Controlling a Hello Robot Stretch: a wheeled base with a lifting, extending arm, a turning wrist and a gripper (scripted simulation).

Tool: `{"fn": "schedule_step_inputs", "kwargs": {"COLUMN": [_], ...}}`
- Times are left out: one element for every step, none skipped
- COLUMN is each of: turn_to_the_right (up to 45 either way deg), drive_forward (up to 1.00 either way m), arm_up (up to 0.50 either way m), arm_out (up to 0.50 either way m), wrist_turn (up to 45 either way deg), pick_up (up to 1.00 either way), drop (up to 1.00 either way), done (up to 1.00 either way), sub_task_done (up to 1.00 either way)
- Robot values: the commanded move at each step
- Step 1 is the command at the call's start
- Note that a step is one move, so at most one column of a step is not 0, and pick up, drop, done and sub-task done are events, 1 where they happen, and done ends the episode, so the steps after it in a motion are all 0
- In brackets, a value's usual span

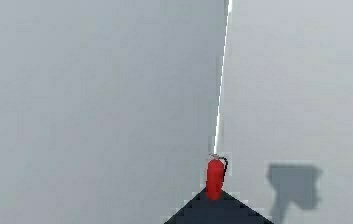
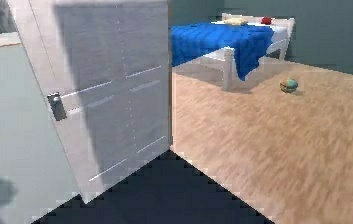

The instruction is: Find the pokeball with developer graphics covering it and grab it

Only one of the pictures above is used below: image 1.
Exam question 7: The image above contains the red fire extinguisher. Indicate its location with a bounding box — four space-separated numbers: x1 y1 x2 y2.
205 153 230 202

